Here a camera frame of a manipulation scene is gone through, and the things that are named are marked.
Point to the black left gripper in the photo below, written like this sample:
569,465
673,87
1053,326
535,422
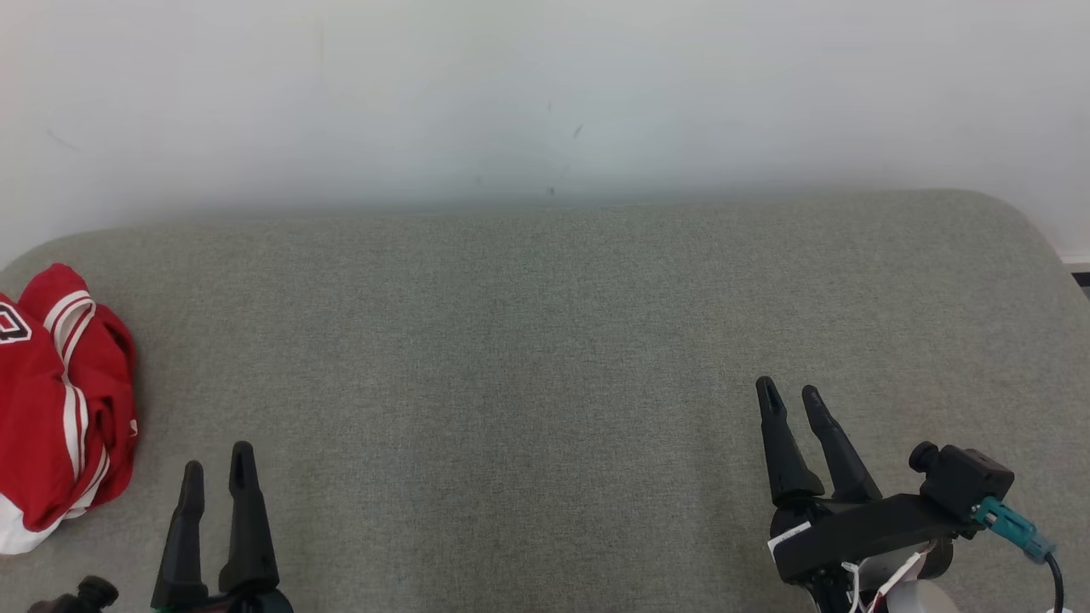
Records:
255,604

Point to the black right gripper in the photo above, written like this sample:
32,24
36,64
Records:
851,532

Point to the red jersey with number print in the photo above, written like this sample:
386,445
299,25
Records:
34,409

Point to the white skirting board black strip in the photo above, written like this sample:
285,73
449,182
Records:
1080,259

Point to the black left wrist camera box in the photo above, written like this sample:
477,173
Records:
94,592

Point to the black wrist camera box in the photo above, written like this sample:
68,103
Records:
966,481
94,592

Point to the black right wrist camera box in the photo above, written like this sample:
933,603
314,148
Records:
966,481

